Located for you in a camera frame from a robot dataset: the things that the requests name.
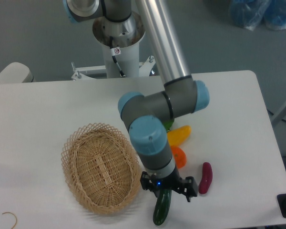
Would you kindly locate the orange tangerine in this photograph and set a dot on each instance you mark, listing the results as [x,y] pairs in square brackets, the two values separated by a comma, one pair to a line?
[179,156]

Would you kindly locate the white frame at right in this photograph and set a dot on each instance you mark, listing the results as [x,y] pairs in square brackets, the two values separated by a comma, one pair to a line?
[278,115]

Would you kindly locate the green bok choy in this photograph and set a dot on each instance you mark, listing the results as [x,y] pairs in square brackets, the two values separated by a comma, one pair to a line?
[168,124]

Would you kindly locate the blue plastic bag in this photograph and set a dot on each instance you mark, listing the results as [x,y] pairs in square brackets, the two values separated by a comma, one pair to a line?
[249,14]

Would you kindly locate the woven wicker basket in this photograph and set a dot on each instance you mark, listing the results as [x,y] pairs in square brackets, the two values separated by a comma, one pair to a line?
[101,168]

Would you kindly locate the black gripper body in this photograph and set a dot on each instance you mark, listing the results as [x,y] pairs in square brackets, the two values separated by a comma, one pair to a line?
[187,186]

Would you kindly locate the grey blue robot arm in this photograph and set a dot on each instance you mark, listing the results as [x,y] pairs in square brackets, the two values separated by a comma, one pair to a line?
[143,115]

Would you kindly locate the purple sweet potato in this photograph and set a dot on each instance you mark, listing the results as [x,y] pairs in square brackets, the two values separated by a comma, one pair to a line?
[207,178]

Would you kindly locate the dark green cucumber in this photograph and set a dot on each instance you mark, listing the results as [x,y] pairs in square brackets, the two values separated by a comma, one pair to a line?
[162,206]

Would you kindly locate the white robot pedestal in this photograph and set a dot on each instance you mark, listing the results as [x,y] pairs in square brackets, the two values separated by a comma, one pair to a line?
[120,50]

